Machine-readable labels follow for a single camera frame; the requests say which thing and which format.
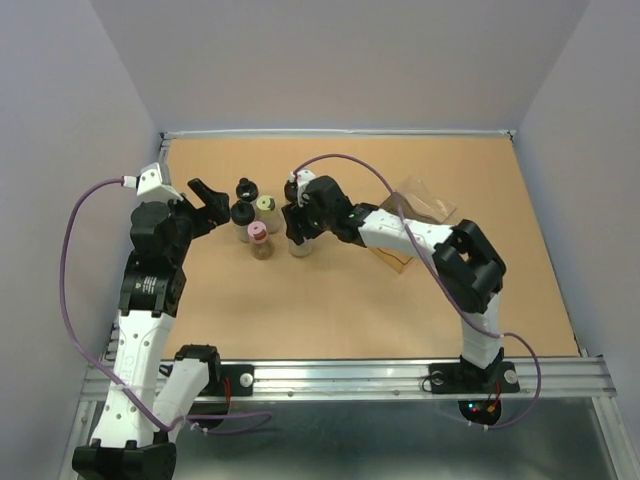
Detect green cap spice bottle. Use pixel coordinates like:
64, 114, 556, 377
255, 195, 281, 234

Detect pink cap spice bottle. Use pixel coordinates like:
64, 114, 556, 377
247, 221, 274, 260

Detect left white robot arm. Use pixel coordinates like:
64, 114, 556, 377
72, 178, 230, 479

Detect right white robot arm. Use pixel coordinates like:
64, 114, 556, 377
282, 170, 506, 390

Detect amber clear organizer box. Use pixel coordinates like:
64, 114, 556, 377
370, 175, 460, 274

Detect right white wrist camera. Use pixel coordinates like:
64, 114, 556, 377
286, 169, 316, 204

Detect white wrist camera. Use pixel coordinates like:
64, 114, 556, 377
286, 169, 316, 204
136, 162, 182, 203

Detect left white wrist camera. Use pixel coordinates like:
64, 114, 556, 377
136, 162, 182, 203

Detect aluminium left side rail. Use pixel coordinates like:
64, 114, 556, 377
101, 307, 121, 364

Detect aluminium rail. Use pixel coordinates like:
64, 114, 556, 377
79, 356, 611, 401
101, 307, 121, 364
161, 128, 516, 141

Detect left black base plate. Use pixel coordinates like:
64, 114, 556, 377
200, 363, 255, 397

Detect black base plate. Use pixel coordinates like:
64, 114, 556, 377
200, 363, 255, 397
428, 361, 520, 395

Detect aluminium front rail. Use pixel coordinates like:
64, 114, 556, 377
79, 356, 611, 401

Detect aluminium back rail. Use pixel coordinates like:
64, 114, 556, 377
161, 128, 516, 141

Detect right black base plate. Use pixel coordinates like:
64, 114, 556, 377
428, 361, 520, 395

